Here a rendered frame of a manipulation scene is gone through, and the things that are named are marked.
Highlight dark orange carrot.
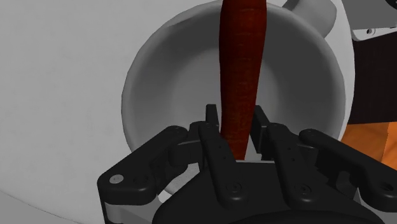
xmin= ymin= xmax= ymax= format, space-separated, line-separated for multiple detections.
xmin=219 ymin=0 xmax=267 ymax=161

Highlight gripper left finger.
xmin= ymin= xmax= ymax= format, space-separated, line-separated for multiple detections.
xmin=97 ymin=104 xmax=249 ymax=207

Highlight white cup with handle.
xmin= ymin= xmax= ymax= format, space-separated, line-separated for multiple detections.
xmin=121 ymin=0 xmax=347 ymax=196

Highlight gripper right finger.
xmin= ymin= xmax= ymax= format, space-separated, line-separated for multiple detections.
xmin=250 ymin=105 xmax=397 ymax=208

